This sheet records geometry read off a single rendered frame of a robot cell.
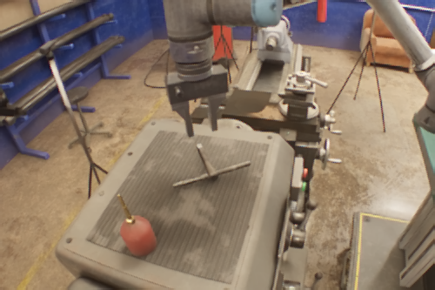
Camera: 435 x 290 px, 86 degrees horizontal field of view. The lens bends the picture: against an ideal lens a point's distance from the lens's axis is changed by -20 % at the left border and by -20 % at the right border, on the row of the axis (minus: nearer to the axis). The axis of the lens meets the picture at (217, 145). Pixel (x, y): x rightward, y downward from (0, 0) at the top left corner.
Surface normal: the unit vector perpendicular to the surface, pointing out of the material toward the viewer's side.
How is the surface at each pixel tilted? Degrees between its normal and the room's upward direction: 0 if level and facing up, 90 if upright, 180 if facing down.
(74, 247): 0
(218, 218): 0
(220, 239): 0
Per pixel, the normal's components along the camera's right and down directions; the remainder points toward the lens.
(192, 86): 0.30, 0.58
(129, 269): -0.07, -0.77
